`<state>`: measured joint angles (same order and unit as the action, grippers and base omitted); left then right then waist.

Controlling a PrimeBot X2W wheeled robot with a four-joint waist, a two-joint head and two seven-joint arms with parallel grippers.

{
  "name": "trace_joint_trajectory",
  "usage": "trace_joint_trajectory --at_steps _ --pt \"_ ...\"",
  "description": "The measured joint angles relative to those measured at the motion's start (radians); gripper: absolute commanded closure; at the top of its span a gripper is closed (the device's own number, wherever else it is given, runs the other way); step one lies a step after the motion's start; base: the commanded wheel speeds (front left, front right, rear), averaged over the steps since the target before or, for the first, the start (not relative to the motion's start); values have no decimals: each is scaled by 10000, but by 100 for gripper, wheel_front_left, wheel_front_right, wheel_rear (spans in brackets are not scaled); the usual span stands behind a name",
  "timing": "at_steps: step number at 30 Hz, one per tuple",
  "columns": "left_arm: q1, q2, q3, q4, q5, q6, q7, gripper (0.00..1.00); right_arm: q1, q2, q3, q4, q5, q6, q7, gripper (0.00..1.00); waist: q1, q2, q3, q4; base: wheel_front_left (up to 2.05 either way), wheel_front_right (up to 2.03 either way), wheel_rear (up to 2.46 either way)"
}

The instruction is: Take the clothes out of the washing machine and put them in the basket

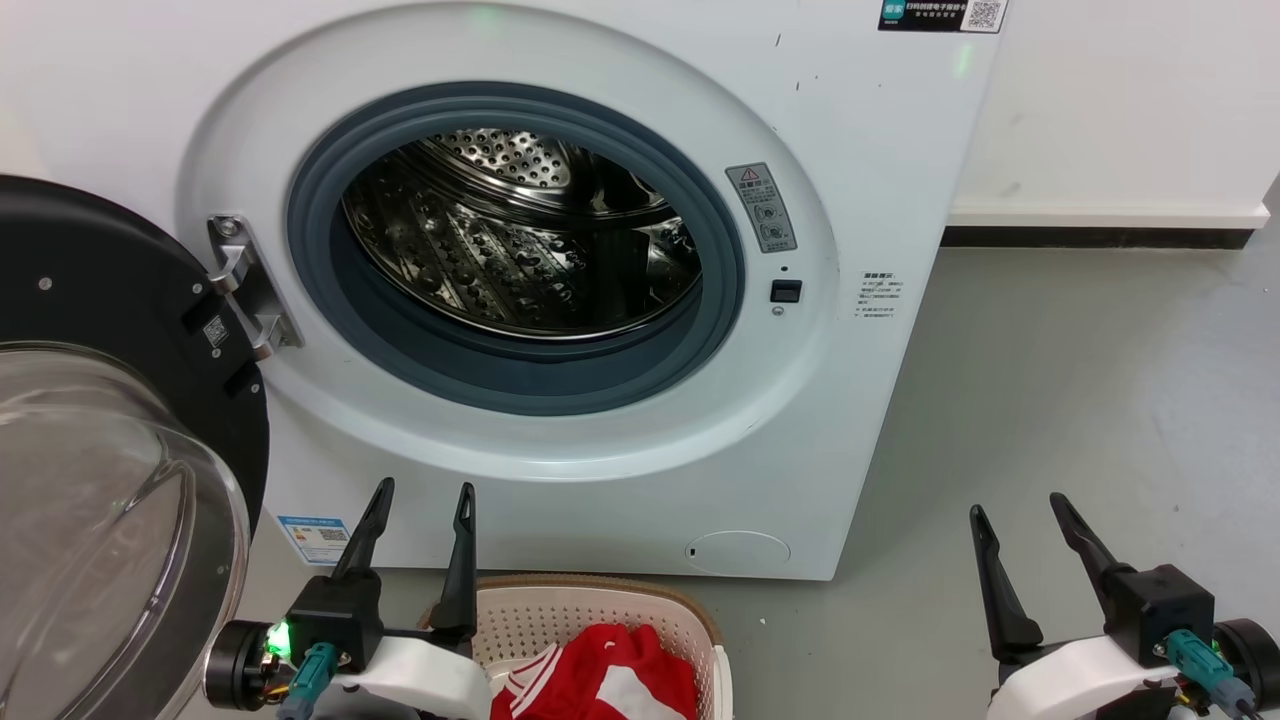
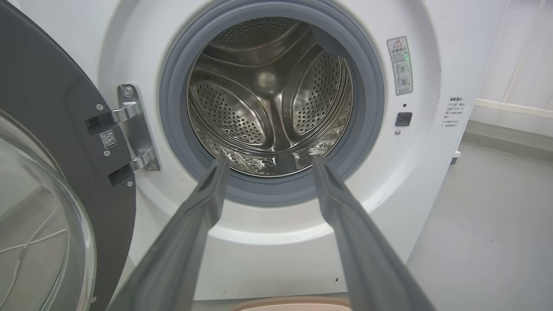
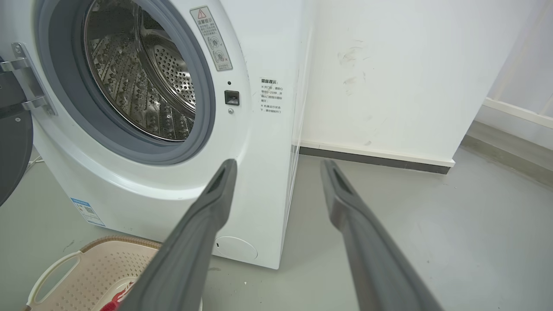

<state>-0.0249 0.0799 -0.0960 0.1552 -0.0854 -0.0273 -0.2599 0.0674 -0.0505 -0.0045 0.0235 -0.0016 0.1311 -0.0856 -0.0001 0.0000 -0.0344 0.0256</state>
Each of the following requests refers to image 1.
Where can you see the small QR sticker on door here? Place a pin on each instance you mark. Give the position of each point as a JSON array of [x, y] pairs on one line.
[[216, 331]]

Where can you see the white and black baseboard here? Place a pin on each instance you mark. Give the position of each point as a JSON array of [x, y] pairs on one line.
[[1100, 228]]

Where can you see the metal door hinge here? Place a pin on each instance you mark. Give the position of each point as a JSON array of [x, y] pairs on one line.
[[250, 290]]

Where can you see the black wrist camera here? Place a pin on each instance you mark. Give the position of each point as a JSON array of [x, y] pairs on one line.
[[335, 615], [1160, 610]]

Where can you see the grey rubber door gasket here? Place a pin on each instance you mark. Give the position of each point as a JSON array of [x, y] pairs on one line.
[[540, 380]]

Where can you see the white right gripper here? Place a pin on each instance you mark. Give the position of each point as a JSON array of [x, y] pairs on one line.
[[1070, 685]]

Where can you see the small printed text label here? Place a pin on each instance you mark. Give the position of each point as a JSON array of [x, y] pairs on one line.
[[880, 294]]

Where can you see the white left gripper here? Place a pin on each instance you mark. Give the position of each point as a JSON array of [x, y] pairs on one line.
[[420, 685]]

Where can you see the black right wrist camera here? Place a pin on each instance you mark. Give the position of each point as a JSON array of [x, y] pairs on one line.
[[1160, 610]]

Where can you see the round filter cover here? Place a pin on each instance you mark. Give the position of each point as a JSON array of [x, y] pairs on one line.
[[738, 553]]

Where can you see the blue energy label sticker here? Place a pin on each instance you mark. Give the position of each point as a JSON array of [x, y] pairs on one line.
[[314, 540]]

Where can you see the grey warning sticker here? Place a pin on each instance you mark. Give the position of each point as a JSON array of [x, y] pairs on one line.
[[762, 208]]

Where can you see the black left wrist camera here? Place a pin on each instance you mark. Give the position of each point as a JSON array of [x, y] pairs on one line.
[[335, 615]]

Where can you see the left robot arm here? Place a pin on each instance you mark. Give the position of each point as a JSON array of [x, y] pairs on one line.
[[238, 668]]

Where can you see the stainless steel washing machine drum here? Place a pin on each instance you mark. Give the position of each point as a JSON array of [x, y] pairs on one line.
[[500, 250]]

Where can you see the red and white garment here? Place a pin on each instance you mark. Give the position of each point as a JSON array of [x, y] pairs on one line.
[[590, 680]]

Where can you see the white front-load washing machine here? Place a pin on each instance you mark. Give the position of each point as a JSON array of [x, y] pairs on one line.
[[880, 440]]

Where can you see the cream perforated laundry basket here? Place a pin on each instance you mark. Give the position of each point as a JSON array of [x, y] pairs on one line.
[[540, 610]]

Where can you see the black washer door with glass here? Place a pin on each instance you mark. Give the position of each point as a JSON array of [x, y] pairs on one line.
[[80, 280]]

